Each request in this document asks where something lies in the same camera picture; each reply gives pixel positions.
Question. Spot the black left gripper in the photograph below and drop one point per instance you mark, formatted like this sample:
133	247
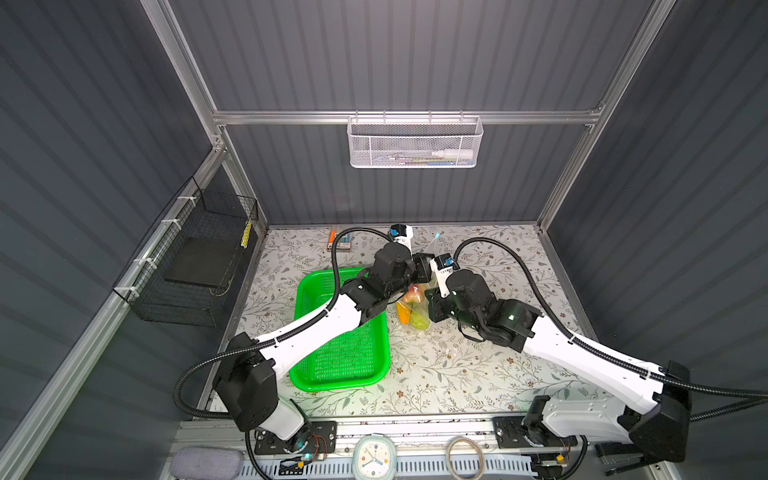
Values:
422	268

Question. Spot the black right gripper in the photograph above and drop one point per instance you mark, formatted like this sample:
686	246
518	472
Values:
435	306

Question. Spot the green guava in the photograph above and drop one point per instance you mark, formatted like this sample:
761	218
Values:
419	321

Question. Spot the clear zip top bag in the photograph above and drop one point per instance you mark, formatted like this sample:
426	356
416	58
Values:
413	306

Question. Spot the orange carrot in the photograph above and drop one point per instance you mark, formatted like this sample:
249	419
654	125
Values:
404	313

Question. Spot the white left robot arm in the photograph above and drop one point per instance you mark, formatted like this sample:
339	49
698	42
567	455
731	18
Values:
249	370

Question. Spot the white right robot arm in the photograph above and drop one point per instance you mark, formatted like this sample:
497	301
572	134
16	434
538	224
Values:
649	407

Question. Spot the coloured marker pack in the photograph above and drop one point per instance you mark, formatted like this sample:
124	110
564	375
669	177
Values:
343	241

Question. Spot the green plastic tray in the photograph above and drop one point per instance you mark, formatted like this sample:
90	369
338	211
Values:
356	359

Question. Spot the white desk clock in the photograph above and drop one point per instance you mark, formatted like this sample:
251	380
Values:
374	458

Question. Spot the yellow tag on basket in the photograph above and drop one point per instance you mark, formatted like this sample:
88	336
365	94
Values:
246	234

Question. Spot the grey cloth pouch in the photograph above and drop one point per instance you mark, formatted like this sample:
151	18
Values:
205	463

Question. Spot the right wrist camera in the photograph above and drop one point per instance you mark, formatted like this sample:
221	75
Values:
442	266

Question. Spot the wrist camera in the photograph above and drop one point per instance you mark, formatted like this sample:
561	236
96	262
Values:
402	234
442	266

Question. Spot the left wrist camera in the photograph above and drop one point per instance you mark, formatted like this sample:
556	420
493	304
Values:
402	234

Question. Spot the white wire mesh basket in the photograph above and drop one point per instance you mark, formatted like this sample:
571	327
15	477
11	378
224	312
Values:
414	142

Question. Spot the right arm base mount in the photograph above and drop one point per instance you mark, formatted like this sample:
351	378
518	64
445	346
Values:
510	432

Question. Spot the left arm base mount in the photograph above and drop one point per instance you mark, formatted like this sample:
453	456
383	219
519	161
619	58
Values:
318	437

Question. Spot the black wire basket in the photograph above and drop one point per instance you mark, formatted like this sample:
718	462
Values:
195	265

